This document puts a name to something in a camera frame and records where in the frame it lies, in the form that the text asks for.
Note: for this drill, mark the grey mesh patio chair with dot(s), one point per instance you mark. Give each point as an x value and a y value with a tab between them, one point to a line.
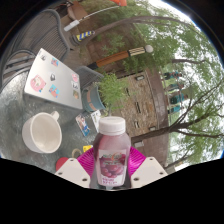
40	36
88	75

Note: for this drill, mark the yellow card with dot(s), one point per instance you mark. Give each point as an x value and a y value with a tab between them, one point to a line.
87	148

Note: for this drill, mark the white ceramic mug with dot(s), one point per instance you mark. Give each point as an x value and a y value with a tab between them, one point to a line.
41	133

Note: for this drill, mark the blue yellow striped bollard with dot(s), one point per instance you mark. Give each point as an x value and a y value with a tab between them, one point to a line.
85	36

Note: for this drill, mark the pink juice bottle white cap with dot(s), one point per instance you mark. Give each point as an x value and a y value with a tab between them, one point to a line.
111	150

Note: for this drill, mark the wooden lamp post white globe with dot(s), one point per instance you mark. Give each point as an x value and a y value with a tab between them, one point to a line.
113	58

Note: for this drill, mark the white canopy leg weight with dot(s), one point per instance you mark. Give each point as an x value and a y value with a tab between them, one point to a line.
71	25

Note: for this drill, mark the silver laptop with stickers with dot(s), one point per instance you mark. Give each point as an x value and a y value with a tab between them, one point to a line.
53	80

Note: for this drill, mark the white sticker sheet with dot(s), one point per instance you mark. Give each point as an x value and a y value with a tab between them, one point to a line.
96	120

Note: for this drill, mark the small printed card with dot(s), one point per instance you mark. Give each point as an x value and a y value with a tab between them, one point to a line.
82	125

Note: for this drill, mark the green plant in teal pot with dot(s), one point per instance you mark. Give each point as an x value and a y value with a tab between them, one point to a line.
110	91

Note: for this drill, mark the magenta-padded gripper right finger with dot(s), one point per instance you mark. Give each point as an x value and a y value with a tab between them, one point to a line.
148	171

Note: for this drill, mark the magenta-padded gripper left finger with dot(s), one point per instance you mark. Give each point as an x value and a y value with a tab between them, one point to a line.
73	171

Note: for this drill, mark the person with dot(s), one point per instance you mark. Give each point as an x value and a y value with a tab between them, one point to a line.
178	99
173	87
175	109
171	75

